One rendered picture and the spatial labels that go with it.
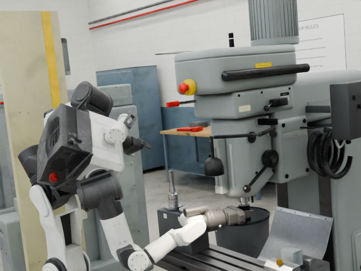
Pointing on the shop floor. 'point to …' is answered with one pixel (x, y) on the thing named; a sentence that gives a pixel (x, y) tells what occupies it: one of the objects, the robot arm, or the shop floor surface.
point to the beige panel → (30, 107)
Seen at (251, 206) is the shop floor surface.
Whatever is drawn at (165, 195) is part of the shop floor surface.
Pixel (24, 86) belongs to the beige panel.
